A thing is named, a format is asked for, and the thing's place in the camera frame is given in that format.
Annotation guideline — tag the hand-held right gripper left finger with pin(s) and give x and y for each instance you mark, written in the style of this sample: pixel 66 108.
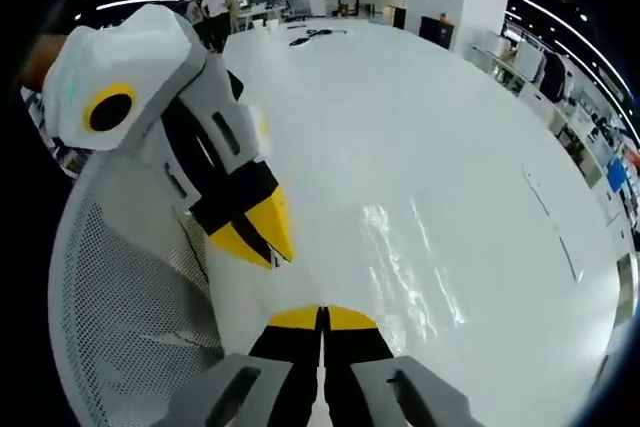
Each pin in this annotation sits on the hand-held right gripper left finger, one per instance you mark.
pixel 280 377

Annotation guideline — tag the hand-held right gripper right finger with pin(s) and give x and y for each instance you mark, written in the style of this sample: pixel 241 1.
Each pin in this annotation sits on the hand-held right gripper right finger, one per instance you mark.
pixel 370 377

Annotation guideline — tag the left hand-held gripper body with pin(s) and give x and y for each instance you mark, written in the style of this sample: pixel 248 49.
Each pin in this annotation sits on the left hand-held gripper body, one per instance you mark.
pixel 120 72

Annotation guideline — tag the crinkled clear food packaging bag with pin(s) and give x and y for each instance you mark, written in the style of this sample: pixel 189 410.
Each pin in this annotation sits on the crinkled clear food packaging bag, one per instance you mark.
pixel 410 272

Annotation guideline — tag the white mesh office chair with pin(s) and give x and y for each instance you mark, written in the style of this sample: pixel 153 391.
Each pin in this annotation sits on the white mesh office chair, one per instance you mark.
pixel 130 307

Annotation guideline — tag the black cabinet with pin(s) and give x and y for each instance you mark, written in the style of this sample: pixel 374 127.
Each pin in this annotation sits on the black cabinet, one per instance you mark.
pixel 437 32

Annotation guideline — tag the long white counter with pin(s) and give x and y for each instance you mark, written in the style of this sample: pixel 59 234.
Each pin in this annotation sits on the long white counter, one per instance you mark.
pixel 575 137

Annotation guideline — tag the blue box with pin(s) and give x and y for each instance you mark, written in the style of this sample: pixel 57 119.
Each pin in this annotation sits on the blue box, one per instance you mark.
pixel 619 174

